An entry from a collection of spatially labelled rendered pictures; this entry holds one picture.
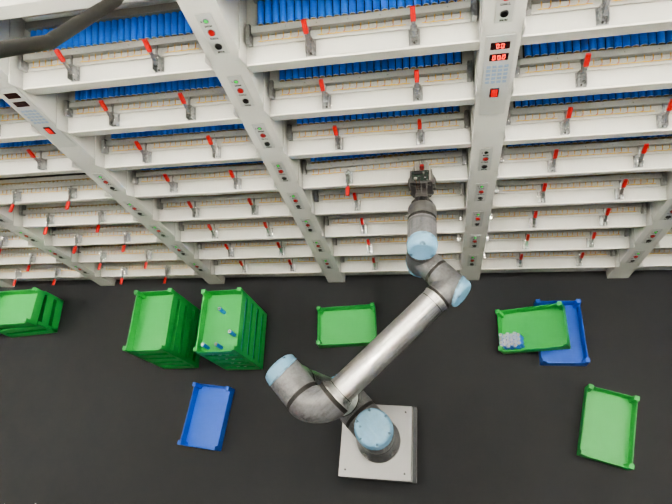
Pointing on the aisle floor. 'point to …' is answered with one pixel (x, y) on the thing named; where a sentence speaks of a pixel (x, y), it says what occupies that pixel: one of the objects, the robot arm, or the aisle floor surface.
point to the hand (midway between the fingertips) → (421, 165)
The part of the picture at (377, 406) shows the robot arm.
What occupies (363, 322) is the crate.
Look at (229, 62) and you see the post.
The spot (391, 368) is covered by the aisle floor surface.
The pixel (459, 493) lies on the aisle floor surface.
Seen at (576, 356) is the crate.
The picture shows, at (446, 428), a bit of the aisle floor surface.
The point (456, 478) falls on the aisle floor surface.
